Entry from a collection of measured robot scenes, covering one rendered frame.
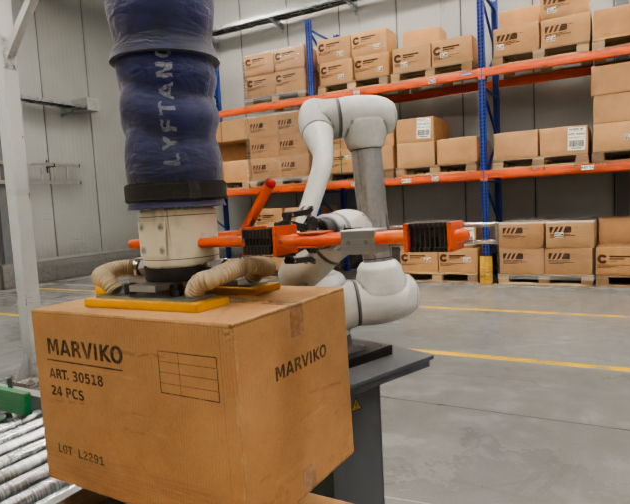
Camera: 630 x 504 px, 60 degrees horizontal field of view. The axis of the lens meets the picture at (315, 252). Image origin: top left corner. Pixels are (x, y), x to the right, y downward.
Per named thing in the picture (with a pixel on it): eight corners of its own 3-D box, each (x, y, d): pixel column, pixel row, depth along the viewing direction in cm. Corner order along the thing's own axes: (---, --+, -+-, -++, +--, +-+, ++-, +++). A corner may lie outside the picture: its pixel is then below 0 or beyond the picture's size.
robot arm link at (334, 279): (302, 333, 192) (295, 271, 190) (353, 326, 193) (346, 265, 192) (306, 343, 176) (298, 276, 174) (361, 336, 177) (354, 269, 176)
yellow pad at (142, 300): (83, 307, 123) (81, 285, 122) (119, 299, 131) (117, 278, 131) (197, 314, 105) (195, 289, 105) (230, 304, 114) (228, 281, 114)
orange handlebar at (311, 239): (94, 252, 136) (92, 238, 136) (180, 242, 162) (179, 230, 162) (464, 247, 89) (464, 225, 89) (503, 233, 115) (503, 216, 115)
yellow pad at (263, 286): (148, 293, 139) (146, 273, 139) (176, 286, 148) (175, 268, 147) (256, 297, 122) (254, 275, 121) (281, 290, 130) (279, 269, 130)
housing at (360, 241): (340, 255, 101) (338, 230, 100) (356, 251, 107) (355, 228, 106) (374, 254, 97) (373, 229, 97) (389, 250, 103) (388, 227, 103)
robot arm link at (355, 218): (362, 234, 131) (326, 267, 137) (387, 230, 145) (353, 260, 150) (336, 200, 134) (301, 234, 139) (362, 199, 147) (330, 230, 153)
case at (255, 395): (48, 477, 128) (29, 309, 125) (174, 415, 162) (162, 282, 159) (250, 547, 96) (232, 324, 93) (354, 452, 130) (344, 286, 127)
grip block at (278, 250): (240, 257, 111) (237, 228, 110) (267, 252, 119) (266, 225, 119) (274, 257, 107) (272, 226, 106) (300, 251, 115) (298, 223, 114)
